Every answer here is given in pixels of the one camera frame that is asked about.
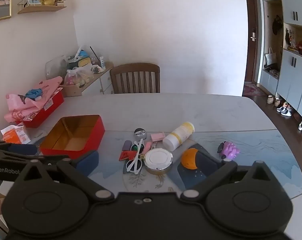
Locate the purple plush toy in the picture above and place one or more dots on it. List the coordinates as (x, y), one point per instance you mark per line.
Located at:
(229, 150)

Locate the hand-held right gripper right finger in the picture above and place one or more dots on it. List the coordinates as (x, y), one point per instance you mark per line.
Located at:
(223, 170)

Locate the pink printed paper bag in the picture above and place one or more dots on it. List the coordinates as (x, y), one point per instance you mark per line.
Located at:
(18, 107)

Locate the purple grey block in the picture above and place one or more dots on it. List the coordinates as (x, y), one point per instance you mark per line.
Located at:
(127, 145)

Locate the wooden chair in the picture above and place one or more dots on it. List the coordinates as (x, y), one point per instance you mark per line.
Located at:
(134, 70)

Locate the white and yellow bottle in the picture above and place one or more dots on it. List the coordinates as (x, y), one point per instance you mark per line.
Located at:
(177, 136)

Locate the eye drop bottle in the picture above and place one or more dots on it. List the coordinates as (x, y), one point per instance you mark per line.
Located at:
(140, 133)

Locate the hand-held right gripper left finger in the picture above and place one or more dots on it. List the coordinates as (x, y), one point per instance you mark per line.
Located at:
(87, 161)

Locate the red foil packet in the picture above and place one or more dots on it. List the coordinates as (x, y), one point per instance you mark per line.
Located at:
(126, 155)

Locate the green plastic piece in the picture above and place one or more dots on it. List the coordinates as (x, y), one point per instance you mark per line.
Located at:
(135, 148)

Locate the beige small shoe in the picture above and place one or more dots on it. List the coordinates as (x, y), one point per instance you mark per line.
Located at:
(277, 102)
(270, 99)

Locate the patterned floor rug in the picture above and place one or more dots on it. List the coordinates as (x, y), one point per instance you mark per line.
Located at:
(252, 90)

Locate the pink eraser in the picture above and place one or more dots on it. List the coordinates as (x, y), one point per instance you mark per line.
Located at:
(158, 136)

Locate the white tube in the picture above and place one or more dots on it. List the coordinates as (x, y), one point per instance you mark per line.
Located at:
(102, 62)

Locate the small pink plastic piece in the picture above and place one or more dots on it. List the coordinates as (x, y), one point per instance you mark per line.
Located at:
(148, 147)

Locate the dark hanging bag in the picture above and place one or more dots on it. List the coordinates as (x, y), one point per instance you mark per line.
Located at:
(277, 25)

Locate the red tin box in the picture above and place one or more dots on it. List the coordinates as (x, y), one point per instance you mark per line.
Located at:
(73, 135)

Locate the thin black stick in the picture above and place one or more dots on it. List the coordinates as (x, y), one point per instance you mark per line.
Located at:
(94, 52)

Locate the white sideboard with wooden top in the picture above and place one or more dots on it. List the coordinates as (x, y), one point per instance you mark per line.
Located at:
(101, 80)

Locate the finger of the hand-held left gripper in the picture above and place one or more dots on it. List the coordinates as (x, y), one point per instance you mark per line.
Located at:
(23, 149)
(28, 158)

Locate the dark wooden door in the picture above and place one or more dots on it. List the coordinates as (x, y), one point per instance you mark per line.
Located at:
(250, 17)

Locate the orange and white packet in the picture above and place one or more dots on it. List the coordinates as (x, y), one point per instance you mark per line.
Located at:
(15, 133)

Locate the orange fruit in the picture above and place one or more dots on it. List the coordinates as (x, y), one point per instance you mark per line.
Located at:
(189, 158)

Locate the blue and yellow box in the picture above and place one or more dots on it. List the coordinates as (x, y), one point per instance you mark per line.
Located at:
(83, 60)

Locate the plastic bag with snacks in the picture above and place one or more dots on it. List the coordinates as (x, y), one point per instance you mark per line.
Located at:
(77, 77)

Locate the white tote bag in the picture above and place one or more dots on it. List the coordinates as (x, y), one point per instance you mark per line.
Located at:
(270, 57)

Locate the wooden wall shelf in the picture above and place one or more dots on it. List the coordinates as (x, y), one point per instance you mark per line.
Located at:
(41, 8)

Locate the black white sneaker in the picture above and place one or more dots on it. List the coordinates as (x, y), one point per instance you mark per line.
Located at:
(286, 112)
(281, 109)

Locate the red cardboard box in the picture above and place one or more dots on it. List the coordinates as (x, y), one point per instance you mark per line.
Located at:
(44, 110)

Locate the white sunglasses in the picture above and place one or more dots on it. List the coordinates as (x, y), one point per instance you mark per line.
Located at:
(133, 166)

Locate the round metal tin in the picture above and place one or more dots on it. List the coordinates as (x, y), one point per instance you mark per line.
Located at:
(158, 158)

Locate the blue cloth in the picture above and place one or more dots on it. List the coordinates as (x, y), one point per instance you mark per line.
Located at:
(34, 93)

